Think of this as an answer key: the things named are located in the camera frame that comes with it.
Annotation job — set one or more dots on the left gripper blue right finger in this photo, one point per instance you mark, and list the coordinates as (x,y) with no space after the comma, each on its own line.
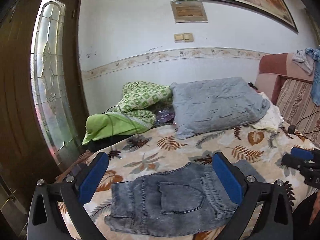
(275,218)

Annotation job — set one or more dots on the purple patterned cloth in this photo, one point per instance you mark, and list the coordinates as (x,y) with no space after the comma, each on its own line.
(165,116)

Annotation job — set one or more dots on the grey quilted pillow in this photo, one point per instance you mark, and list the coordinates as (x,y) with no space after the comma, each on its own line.
(215,105)

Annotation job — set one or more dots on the blue denim garment on headboard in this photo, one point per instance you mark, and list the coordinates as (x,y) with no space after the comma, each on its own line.
(315,91)

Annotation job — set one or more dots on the green patterned blanket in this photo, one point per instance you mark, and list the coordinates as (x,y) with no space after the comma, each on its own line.
(131,115)

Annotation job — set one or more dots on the cream small print pillow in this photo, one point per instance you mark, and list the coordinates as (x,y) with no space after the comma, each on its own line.
(272,120)

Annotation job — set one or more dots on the leaf print bed blanket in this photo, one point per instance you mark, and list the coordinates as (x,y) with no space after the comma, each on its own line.
(159,150)

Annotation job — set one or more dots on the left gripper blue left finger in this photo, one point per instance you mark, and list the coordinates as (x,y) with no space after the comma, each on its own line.
(45,220)

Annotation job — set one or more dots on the striped floral headboard cushion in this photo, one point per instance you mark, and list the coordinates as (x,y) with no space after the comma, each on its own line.
(297,108)

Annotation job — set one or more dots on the wooden door with stained glass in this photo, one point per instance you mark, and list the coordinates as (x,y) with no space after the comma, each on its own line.
(43,110)

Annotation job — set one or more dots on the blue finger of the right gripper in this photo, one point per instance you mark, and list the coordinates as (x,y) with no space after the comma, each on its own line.
(302,152)
(298,162)

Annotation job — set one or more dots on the black object behind pillow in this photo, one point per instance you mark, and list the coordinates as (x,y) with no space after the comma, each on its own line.
(252,86)

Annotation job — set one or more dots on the black power adapter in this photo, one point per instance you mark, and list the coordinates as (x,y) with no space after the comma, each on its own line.
(291,129)

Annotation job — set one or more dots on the grey washed denim pants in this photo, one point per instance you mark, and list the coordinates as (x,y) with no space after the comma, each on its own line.
(175,203)

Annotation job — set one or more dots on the beige wall switch plate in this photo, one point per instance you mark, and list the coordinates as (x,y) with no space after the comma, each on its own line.
(184,37)

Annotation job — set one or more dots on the grey cloth on headboard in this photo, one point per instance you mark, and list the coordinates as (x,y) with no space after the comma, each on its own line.
(303,60)

